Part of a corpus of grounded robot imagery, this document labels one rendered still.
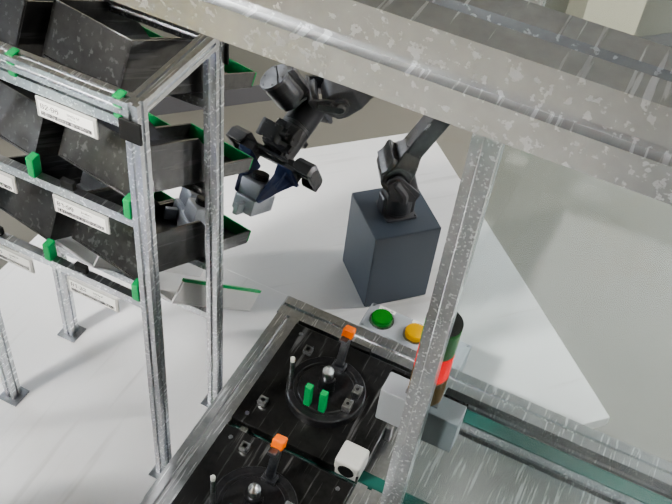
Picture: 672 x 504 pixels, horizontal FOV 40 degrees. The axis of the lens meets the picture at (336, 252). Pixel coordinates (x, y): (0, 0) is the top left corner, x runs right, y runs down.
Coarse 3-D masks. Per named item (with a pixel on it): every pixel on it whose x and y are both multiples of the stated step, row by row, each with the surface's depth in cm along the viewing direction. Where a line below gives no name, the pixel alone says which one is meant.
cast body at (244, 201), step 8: (248, 176) 160; (256, 176) 160; (264, 176) 160; (240, 184) 160; (248, 184) 160; (256, 184) 159; (264, 184) 159; (240, 192) 161; (248, 192) 160; (256, 192) 159; (240, 200) 160; (248, 200) 160; (264, 200) 162; (272, 200) 164; (240, 208) 159; (248, 208) 160; (256, 208) 160; (264, 208) 163
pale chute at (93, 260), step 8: (56, 240) 152; (64, 240) 155; (72, 240) 158; (64, 248) 152; (72, 248) 153; (80, 248) 156; (80, 256) 150; (88, 256) 153; (96, 256) 156; (88, 264) 150; (96, 264) 149; (104, 264) 151
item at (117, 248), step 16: (96, 192) 136; (112, 192) 139; (160, 208) 152; (80, 224) 135; (112, 224) 132; (160, 224) 150; (176, 224) 152; (192, 224) 138; (224, 224) 157; (240, 224) 156; (80, 240) 136; (96, 240) 134; (112, 240) 133; (128, 240) 131; (160, 240) 133; (176, 240) 136; (192, 240) 140; (224, 240) 149; (240, 240) 154; (112, 256) 134; (128, 256) 132; (160, 256) 135; (176, 256) 139; (192, 256) 143; (128, 272) 133
